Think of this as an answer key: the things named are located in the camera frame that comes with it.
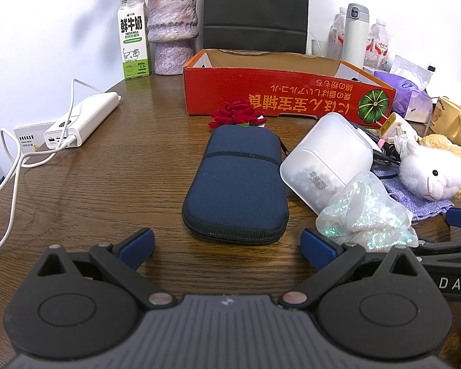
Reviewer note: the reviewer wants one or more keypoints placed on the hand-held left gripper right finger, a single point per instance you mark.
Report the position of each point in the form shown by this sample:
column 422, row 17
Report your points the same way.
column 315, row 246

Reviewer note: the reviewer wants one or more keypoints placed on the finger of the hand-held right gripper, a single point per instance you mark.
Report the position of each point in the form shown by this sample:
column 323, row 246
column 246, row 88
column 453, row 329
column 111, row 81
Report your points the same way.
column 459, row 217
column 445, row 248

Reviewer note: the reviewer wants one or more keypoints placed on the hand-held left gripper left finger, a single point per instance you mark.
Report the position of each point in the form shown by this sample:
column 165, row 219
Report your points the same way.
column 138, row 244

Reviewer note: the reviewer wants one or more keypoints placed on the purple cloth pouch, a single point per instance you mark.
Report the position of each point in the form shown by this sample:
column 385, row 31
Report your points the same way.
column 434, row 208

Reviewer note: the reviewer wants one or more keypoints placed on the white and yellow plush sheep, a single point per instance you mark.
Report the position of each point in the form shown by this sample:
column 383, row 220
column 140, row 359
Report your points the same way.
column 426, row 169

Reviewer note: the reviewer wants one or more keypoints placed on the iridescent plastic bag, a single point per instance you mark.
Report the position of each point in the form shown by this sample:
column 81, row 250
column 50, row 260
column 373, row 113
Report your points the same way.
column 363, row 211

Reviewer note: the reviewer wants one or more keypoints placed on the frosted white plastic container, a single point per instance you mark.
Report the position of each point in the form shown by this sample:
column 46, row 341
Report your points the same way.
column 330, row 150

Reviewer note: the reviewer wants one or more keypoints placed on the white and yellow charger plug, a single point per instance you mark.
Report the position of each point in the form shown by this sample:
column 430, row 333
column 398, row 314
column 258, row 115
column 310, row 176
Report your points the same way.
column 401, row 127

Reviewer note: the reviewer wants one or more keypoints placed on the navy zip pouch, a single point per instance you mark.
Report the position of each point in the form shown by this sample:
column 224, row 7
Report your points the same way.
column 234, row 176

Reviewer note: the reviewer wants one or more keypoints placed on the red fabric rose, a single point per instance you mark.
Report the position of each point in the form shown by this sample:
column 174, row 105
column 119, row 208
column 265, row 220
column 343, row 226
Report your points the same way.
column 236, row 113

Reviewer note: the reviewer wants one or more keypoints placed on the red cardboard box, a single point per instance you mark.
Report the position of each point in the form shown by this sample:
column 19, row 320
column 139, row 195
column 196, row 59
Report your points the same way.
column 230, row 88

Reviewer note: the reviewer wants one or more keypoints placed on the wooden desktop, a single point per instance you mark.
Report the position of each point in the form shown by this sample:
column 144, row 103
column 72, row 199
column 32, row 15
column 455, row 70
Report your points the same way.
column 100, row 184

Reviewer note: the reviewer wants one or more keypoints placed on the yellow mug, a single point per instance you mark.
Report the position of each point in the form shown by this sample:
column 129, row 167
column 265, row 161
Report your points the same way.
column 449, row 119

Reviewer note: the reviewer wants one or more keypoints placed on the purple tissue pack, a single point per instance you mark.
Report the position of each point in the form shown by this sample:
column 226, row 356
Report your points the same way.
column 411, row 100

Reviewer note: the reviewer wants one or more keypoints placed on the white power bank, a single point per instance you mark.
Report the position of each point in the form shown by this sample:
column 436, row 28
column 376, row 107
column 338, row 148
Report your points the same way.
column 88, row 115

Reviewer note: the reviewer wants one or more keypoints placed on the small white paper box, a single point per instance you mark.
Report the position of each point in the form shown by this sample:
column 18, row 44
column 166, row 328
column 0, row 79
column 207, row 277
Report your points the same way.
column 30, row 130

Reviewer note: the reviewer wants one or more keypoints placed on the clear glass cup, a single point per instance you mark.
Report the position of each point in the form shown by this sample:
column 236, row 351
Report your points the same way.
column 322, row 48

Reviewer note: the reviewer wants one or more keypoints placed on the green and white milk carton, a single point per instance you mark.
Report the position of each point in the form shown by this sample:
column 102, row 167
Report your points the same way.
column 132, row 38

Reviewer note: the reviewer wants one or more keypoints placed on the white thermos bottle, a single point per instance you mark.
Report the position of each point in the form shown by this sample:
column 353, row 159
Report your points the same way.
column 353, row 38

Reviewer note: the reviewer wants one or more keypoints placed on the purple textured vase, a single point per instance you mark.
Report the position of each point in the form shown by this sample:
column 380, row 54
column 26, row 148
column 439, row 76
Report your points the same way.
column 171, row 27

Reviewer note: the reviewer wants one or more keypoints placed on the black paper bag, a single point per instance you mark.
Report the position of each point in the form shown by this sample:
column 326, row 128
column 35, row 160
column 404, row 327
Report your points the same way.
column 253, row 7

